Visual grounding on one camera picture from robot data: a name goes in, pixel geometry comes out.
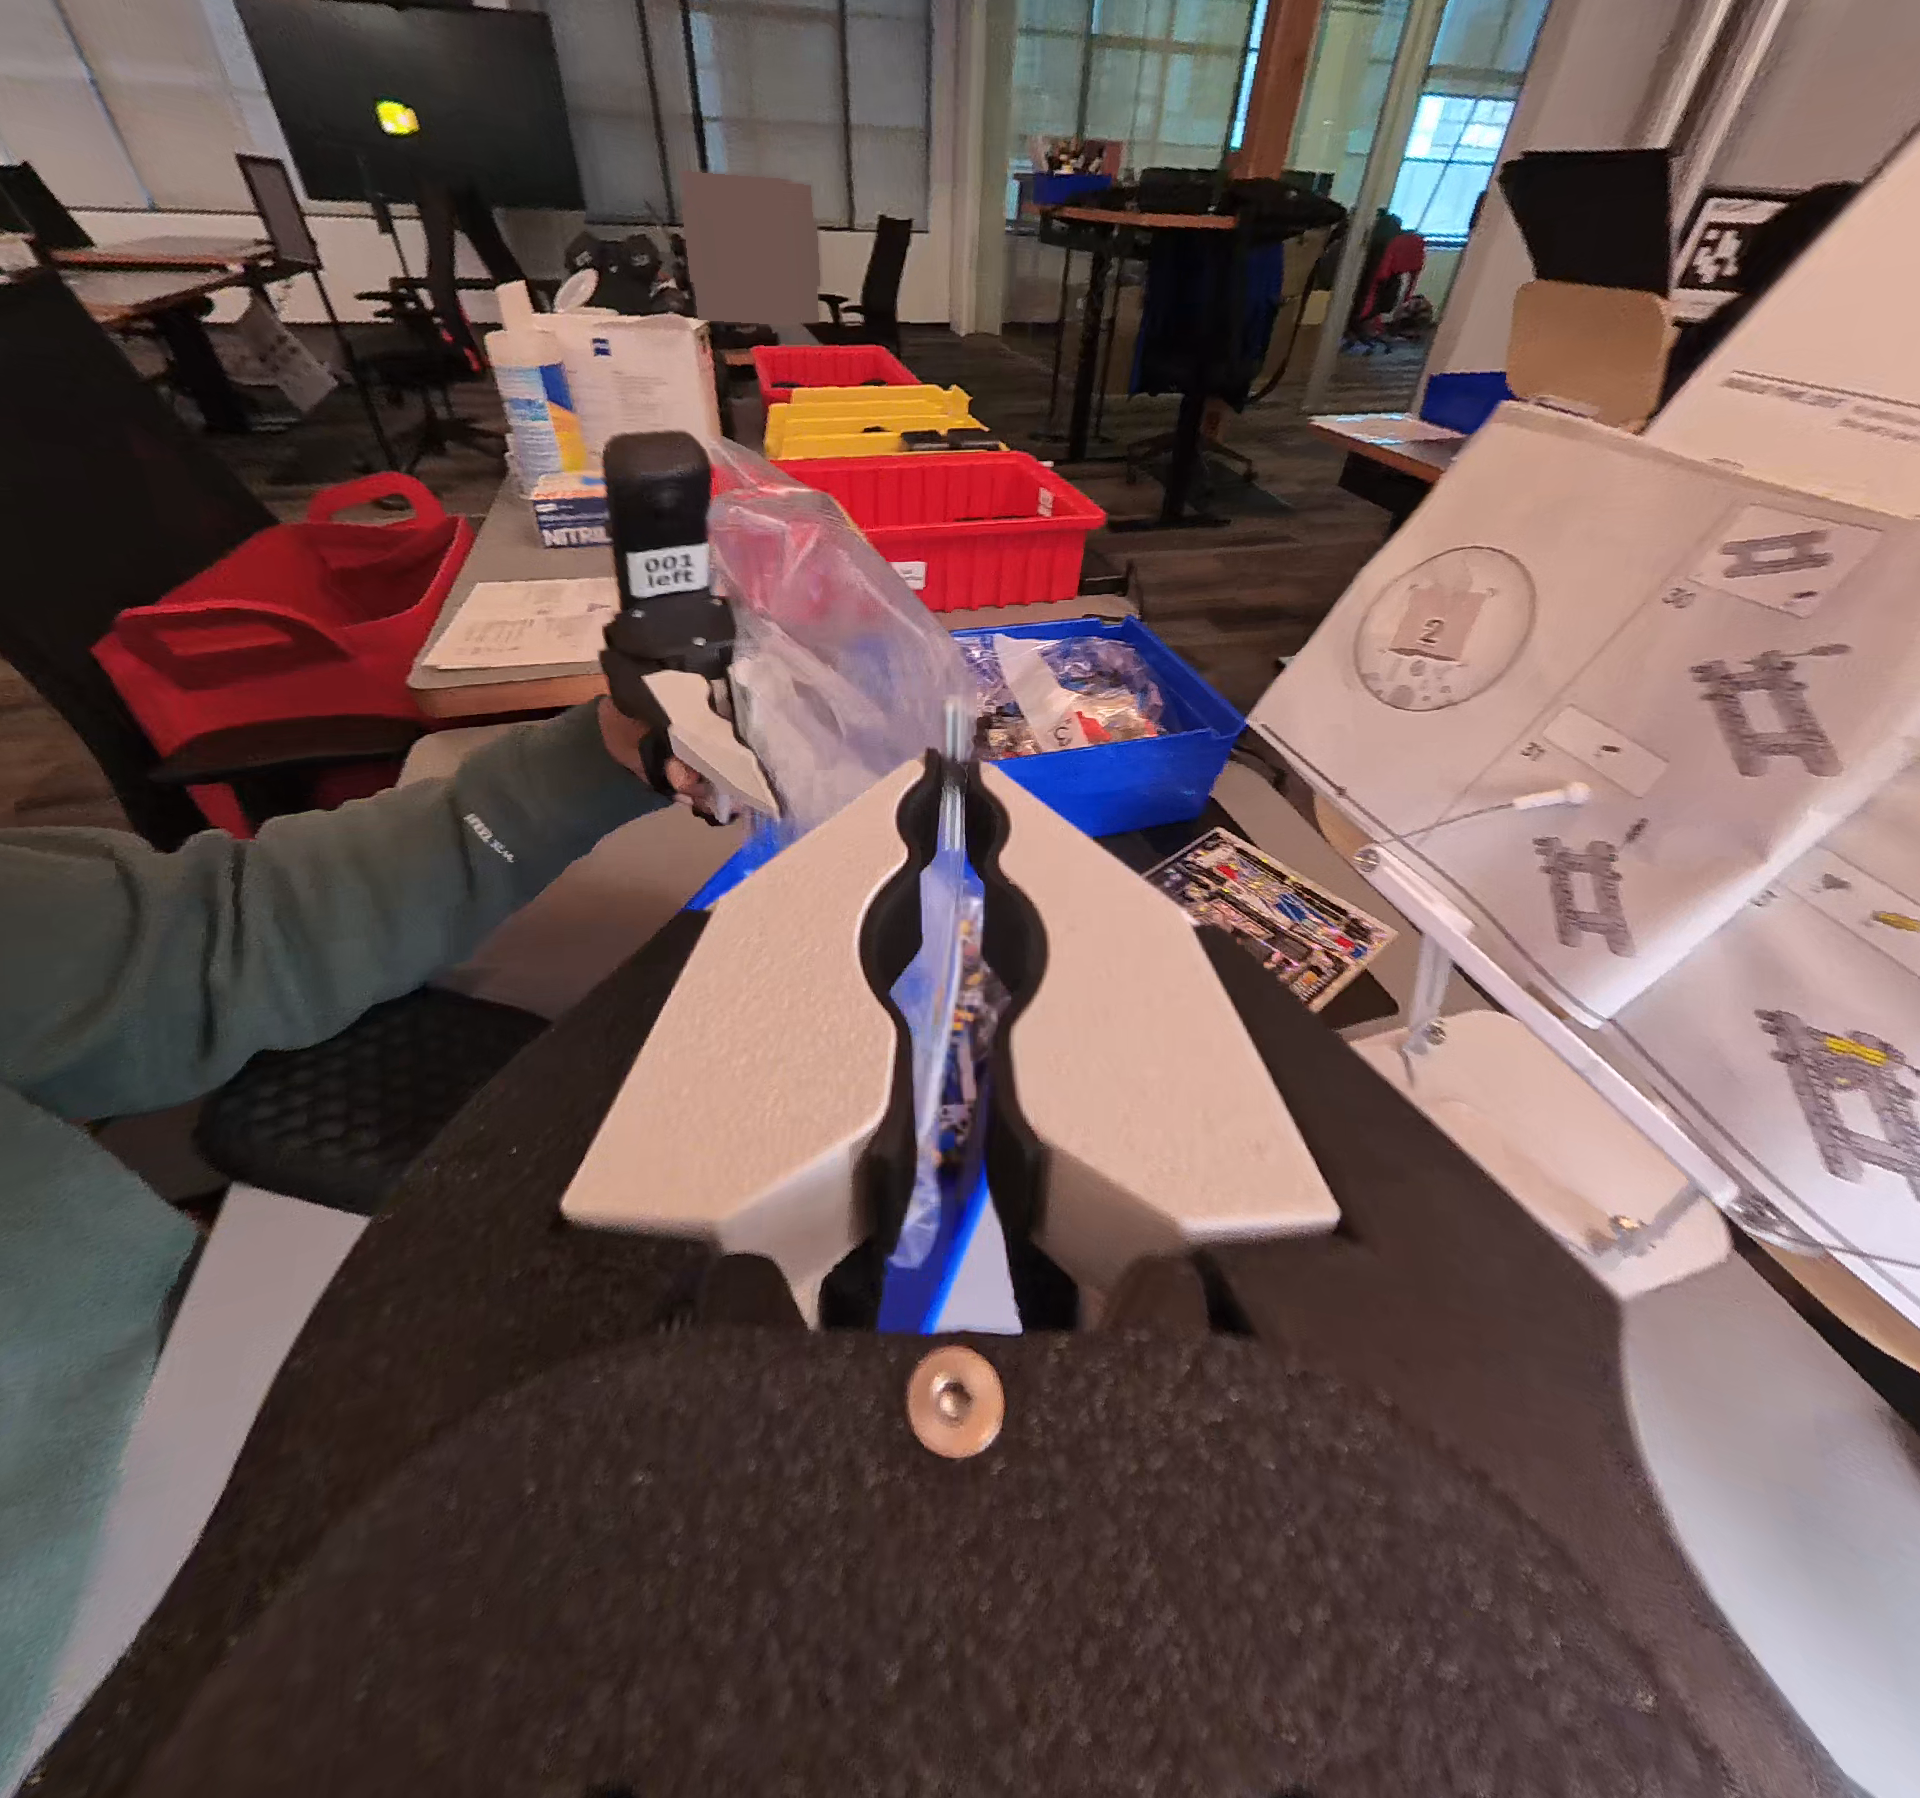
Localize red bag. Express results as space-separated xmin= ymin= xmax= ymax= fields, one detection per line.
xmin=92 ymin=475 xmax=481 ymax=841

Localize white carton box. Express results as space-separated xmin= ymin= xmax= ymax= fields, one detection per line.
xmin=547 ymin=311 xmax=722 ymax=459

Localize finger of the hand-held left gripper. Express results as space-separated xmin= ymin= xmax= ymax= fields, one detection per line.
xmin=644 ymin=671 xmax=787 ymax=829

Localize bags of lego pieces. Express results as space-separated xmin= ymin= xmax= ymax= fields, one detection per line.
xmin=960 ymin=632 xmax=1188 ymax=759

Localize lego instruction booklet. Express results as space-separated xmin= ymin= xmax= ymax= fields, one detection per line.
xmin=1253 ymin=403 xmax=1920 ymax=1320

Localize glove box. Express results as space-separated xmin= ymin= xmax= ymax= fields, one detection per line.
xmin=528 ymin=470 xmax=619 ymax=551

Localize white printed task sheet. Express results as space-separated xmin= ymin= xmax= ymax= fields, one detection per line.
xmin=1643 ymin=125 xmax=1920 ymax=518

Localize person's left hand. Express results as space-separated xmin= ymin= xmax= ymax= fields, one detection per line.
xmin=594 ymin=695 xmax=741 ymax=829

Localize black wall monitor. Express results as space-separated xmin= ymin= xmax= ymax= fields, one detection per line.
xmin=229 ymin=0 xmax=588 ymax=214

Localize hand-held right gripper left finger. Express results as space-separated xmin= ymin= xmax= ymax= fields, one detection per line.
xmin=558 ymin=761 xmax=943 ymax=1329

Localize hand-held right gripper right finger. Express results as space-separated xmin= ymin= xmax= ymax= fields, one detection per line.
xmin=973 ymin=763 xmax=1342 ymax=1329

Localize large red plastic bin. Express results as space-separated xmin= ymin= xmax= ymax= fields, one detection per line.
xmin=773 ymin=451 xmax=1110 ymax=616

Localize lego sticker sheet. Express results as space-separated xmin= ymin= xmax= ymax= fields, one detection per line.
xmin=1142 ymin=827 xmax=1398 ymax=1013

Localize small red plastic bin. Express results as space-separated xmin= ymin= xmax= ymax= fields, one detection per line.
xmin=751 ymin=344 xmax=921 ymax=407

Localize small printed marker sign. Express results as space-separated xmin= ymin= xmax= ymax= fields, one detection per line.
xmin=1672 ymin=190 xmax=1794 ymax=322

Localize wipes canister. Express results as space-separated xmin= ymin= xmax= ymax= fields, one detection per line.
xmin=484 ymin=280 xmax=581 ymax=497

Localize person's green sweatshirt torso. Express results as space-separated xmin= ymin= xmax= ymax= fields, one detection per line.
xmin=0 ymin=1093 xmax=205 ymax=1741

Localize cardboard box black flap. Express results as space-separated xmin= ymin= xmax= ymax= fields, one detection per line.
xmin=1501 ymin=149 xmax=1678 ymax=431

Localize clear plastic bag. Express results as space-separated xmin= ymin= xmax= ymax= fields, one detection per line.
xmin=705 ymin=440 xmax=997 ymax=1261

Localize printed paper sheet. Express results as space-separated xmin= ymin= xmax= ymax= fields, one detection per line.
xmin=424 ymin=575 xmax=621 ymax=677

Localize clear booklet stand white base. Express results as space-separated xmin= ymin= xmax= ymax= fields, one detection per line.
xmin=1260 ymin=718 xmax=1920 ymax=1307

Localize person's left forearm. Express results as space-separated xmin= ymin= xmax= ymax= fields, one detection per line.
xmin=0 ymin=700 xmax=678 ymax=1126

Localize tall standing table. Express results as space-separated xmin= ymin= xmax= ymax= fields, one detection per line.
xmin=1034 ymin=162 xmax=1345 ymax=480

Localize yellow plastic bin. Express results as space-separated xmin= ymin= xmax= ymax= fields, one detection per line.
xmin=762 ymin=385 xmax=1010 ymax=462

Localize black mesh office chair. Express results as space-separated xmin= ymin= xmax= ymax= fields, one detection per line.
xmin=194 ymin=989 xmax=551 ymax=1216

